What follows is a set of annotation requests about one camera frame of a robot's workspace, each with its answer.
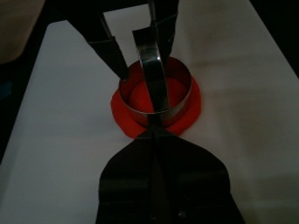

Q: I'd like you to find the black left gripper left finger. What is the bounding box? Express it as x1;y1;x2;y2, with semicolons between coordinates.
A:
95;127;157;224

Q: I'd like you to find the blue tape piece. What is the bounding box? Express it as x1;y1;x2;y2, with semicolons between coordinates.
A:
0;81;15;101

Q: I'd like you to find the beige rounded container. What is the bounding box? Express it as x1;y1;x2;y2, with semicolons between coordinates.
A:
0;0;47;65

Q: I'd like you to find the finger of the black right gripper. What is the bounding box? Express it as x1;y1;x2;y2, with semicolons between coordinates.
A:
147;0;181;67
46;0;131;81

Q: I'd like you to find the round red dough disc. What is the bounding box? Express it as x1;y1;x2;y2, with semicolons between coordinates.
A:
127;76;190;114

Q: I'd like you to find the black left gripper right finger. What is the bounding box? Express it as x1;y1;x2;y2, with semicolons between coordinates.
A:
154;124;249;224

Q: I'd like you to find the round metal dough cutter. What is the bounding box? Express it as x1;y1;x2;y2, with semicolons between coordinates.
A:
118;27;194;128

